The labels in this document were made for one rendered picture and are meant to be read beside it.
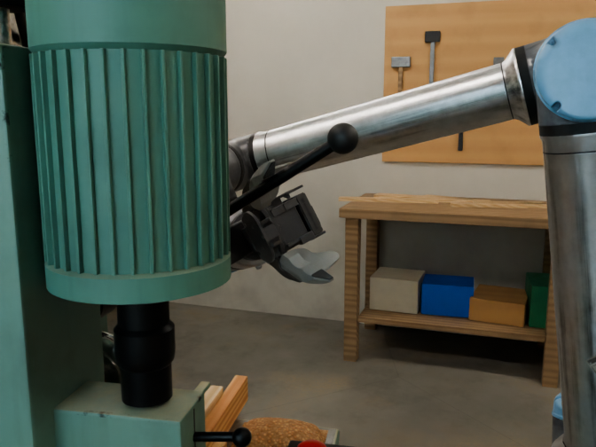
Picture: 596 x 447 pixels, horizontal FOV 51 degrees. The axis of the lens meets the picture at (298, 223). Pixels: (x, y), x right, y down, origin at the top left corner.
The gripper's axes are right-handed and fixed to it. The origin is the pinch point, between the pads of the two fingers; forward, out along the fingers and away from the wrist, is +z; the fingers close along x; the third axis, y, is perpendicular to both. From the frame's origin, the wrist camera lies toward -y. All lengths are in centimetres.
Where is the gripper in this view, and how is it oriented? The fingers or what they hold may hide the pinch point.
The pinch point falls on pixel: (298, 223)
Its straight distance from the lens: 69.7
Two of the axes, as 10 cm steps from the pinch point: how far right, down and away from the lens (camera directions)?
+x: 4.5, 8.9, 0.7
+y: 7.9, -4.3, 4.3
